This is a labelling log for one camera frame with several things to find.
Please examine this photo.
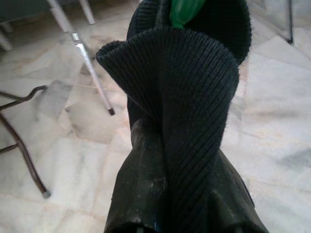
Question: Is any green plastic hanger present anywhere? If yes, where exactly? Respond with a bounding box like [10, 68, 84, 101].
[170, 0, 204, 29]

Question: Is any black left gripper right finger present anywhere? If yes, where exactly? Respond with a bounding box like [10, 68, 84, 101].
[208, 145, 267, 233]

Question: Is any marble-pattern folding table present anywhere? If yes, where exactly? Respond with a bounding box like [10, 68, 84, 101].
[0, 86, 52, 199]

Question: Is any black hoodie with green logo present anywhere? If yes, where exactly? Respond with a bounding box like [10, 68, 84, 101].
[95, 0, 253, 233]

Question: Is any silver metal clothes rack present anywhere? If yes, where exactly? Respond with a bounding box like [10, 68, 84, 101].
[47, 0, 115, 116]

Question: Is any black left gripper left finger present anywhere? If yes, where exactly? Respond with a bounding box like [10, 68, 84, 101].
[103, 118, 171, 233]

